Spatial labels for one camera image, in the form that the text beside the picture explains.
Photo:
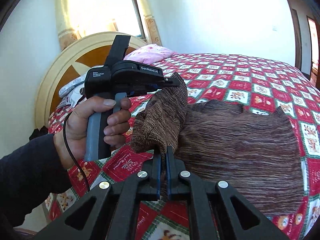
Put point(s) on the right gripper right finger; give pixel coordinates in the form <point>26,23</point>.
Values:
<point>216,210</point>

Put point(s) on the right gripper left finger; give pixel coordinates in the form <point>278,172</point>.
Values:
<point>108,211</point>

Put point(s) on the brown knitted sweater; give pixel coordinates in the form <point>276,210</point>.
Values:
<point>258,154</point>

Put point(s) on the left dark sleeve forearm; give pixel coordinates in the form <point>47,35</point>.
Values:
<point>28,175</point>

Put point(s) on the person's left hand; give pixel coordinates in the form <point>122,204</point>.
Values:
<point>90,124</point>

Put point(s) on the cream wooden headboard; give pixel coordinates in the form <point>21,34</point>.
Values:
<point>72,62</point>

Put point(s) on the pink folded quilt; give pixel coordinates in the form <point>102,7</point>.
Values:
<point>150,54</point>

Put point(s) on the grey patterned pillow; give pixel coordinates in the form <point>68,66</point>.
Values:
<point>71,92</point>

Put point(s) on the yellow patterned curtain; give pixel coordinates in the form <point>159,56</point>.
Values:
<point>67,34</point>

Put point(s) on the red patchwork bear blanket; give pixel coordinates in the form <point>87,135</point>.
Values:
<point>261,85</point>

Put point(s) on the window with frame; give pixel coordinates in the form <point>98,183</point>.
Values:
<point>96,16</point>

